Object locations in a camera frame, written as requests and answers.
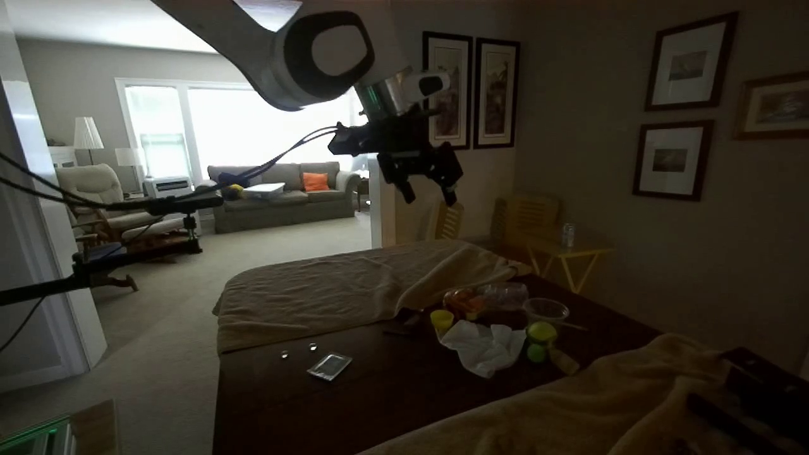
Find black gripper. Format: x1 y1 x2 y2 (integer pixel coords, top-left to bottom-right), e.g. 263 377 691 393
378 105 466 210

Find tall dark framed picture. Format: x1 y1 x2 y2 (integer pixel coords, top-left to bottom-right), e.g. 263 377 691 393
421 29 476 152
473 36 524 152

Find yellow chair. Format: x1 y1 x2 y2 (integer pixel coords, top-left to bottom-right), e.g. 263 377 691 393
490 195 567 255

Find orange cushion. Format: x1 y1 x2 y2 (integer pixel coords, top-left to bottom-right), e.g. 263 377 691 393
298 169 335 195

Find clear plastic bag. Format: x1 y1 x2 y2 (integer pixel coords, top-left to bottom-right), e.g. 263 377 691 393
481 278 531 316

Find yellow plastic cup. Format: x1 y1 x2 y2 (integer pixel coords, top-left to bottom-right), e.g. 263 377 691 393
427 305 457 336

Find grey sofa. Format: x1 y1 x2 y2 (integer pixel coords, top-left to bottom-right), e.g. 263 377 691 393
206 159 356 234

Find beige blanket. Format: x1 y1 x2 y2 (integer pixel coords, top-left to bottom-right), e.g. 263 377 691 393
363 331 762 455
212 238 529 355

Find yellow side table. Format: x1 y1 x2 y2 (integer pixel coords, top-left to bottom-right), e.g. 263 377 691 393
527 239 614 295

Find clear plastic container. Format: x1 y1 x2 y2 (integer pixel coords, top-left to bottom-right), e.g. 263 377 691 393
524 295 572 325

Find crumpled white tissue paper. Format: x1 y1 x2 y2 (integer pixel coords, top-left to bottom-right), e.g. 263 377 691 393
437 316 529 381

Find blue yellow cushion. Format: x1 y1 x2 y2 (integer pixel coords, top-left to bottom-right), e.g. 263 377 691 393
220 171 256 201

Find green plastic cup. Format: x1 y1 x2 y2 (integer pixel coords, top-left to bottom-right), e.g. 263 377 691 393
524 319 561 349

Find bright living room window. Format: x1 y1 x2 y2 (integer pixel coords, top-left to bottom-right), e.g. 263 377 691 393
115 76 375 187

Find white printed card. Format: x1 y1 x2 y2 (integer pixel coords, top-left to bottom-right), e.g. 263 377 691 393
304 351 356 383

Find small beige stick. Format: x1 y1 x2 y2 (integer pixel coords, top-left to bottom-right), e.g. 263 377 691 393
545 344 584 379

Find wide dark framed picture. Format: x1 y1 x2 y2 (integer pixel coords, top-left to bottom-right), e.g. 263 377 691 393
644 9 741 114
632 118 715 201

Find cream armchair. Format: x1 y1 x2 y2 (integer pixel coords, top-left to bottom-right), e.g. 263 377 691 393
57 161 200 249

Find white shade table lamp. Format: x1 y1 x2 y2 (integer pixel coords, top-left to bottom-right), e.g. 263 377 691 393
72 114 107 166

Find brown framed picture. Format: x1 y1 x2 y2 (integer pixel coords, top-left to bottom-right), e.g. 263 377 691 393
732 70 809 140

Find brown cardboard box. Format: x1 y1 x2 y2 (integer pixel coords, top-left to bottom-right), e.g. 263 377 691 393
69 400 120 455

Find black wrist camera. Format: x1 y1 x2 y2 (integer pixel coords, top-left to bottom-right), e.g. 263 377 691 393
326 118 383 159

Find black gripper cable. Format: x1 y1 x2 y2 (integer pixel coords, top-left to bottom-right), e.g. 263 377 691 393
222 123 339 188

